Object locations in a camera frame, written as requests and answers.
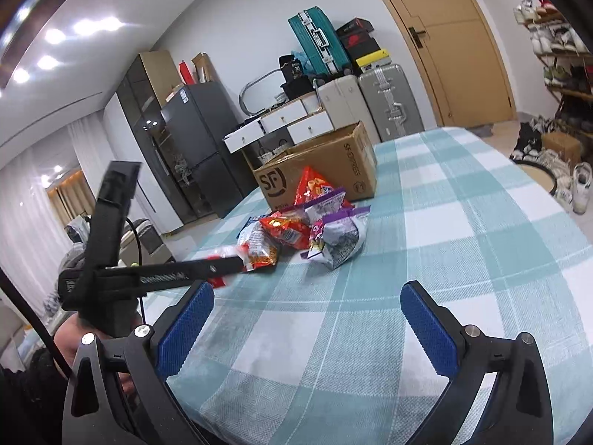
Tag pile of shoes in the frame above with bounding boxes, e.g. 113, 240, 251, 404
510, 116, 593, 216

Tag small red snack packet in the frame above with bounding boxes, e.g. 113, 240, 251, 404
204, 245, 242, 289

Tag black red shoe box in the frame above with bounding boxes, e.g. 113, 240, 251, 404
335, 17, 374, 39

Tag beige suitcase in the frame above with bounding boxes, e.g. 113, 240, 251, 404
316, 74, 372, 136

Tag small cardboard carton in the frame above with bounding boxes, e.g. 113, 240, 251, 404
541, 132, 583, 168

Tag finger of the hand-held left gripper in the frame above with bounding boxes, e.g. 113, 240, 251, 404
184, 257, 245, 284

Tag white drawer dresser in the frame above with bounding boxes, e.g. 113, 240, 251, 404
223, 90, 335, 155

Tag round black rimmed stool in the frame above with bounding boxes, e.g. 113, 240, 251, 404
510, 156, 564, 198

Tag silver suitcase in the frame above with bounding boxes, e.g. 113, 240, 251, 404
357, 63, 425, 144

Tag white curtain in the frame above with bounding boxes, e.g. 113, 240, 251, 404
0, 118, 100, 297

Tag wooden shoe rack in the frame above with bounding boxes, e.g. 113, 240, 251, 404
513, 7, 593, 149

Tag large red chips bag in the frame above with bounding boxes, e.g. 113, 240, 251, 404
295, 166, 347, 210

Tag grey refrigerator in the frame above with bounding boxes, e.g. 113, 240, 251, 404
160, 82, 244, 224

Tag oval chrome mirror frame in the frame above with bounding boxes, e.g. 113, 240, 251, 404
238, 72, 281, 118

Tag rows of sneakers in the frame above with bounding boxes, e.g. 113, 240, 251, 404
513, 0, 593, 96

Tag black storage box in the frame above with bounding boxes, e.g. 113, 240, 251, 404
280, 76, 318, 101

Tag grey chair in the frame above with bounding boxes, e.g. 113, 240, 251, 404
121, 219, 176, 267

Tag woven laundry basket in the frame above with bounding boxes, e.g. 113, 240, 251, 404
256, 141, 298, 164

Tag teal suitcase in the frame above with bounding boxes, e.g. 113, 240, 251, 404
288, 6, 354, 78

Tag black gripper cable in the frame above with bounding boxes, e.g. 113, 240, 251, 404
0, 266, 72, 383

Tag open tan cardboard carton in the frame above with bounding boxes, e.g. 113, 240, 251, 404
191, 52, 219, 85

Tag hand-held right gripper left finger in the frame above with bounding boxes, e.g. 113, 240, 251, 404
62, 280, 215, 445

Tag brown cardboard box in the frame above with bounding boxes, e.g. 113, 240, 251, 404
245, 121, 378, 211

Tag red noodle packet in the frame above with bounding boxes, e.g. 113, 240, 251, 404
258, 210, 312, 250

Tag teal checked tablecloth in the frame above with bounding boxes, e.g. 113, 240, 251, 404
164, 126, 593, 445

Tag person's left hand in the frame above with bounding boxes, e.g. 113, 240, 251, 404
53, 313, 96, 376

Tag dark glass cabinet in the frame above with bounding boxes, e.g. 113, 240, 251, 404
115, 53, 186, 237

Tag white orange snack packet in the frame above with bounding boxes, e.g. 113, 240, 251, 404
237, 217, 279, 273

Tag yellow black shoe box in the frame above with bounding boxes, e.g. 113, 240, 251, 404
354, 49, 392, 74

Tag large flat cardboard carton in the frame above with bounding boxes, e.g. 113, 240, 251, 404
139, 49, 185, 103

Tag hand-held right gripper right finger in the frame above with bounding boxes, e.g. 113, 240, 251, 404
399, 280, 554, 445

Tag purple white snack packet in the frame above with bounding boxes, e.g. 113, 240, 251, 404
301, 189, 370, 270

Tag wooden door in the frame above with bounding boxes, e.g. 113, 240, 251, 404
358, 0, 518, 129

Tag black paper bag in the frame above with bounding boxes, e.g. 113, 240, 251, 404
278, 54, 309, 80

